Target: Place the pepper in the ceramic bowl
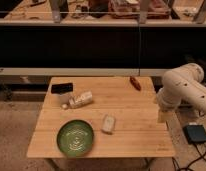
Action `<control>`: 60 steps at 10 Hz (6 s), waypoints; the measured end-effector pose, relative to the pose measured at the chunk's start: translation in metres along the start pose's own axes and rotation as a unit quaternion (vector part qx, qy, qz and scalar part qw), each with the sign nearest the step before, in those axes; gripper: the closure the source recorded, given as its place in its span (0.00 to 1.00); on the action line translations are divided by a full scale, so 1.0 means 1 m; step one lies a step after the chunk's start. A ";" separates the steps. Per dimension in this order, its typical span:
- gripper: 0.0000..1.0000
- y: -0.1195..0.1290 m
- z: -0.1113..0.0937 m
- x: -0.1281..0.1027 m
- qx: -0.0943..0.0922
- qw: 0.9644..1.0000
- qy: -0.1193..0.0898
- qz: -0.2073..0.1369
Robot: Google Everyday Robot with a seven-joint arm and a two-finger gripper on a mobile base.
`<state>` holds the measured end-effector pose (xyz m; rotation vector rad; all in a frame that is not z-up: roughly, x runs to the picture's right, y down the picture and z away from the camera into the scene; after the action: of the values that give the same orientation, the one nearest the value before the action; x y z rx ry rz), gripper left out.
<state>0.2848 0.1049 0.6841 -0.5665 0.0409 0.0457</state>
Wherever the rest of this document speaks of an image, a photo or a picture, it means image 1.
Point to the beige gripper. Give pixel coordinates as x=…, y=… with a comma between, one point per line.
x=164, y=116

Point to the red pepper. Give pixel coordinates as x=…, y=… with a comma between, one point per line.
x=135, y=83

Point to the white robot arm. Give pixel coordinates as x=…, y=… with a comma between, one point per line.
x=181, y=83

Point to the green ceramic bowl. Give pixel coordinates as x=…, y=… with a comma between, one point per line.
x=75, y=138

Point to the black box on floor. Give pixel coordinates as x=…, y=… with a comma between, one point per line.
x=195, y=134

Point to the wooden table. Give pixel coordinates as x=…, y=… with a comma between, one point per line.
x=137, y=132

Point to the clear plastic bottle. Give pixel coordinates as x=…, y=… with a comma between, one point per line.
x=70, y=101

